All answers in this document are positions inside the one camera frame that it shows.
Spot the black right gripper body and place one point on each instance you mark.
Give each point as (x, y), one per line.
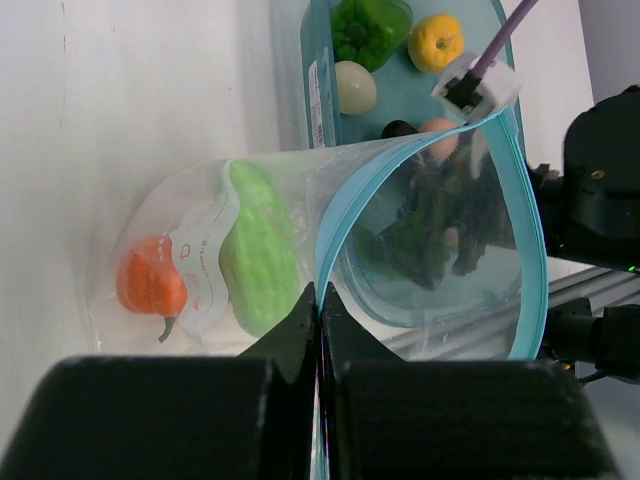
(472, 180)

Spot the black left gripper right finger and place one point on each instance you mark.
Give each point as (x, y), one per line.
(387, 418)

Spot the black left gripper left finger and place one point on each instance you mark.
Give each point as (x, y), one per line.
(194, 417)

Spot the clear zip top bag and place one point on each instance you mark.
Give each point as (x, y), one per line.
(324, 191)

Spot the purple eggplant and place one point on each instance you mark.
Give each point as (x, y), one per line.
(398, 128)

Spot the light green cucumber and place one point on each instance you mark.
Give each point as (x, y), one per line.
(257, 258)

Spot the white egg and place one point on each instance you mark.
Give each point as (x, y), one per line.
(356, 87)

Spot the green bell pepper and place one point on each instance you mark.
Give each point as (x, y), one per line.
(368, 32)

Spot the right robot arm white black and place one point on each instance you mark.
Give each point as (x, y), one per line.
(589, 213)

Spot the teal plastic tray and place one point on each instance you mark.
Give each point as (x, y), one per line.
(403, 93)

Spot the yellow small pumpkin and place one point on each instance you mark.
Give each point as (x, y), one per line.
(435, 42)

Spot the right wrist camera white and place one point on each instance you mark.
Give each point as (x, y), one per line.
(472, 98)

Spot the aluminium mounting rail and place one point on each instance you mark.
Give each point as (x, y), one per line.
(580, 290)

